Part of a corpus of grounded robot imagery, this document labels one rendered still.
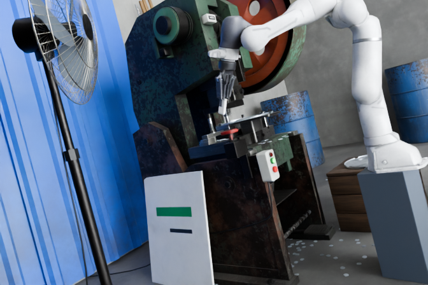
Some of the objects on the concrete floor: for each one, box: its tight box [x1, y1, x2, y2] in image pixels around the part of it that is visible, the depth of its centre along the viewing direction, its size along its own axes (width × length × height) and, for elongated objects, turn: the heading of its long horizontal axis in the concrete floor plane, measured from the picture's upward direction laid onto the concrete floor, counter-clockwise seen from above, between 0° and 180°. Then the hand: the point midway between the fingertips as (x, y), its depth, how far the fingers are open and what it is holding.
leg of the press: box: [132, 122, 299, 285], centre depth 178 cm, size 92×12×90 cm, turn 138°
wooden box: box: [326, 156, 428, 232], centre depth 196 cm, size 40×38×35 cm
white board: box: [144, 170, 215, 285], centre depth 181 cm, size 14×50×59 cm, turn 134°
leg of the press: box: [274, 130, 336, 240], centre depth 220 cm, size 92×12×90 cm, turn 138°
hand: (222, 106), depth 149 cm, fingers closed
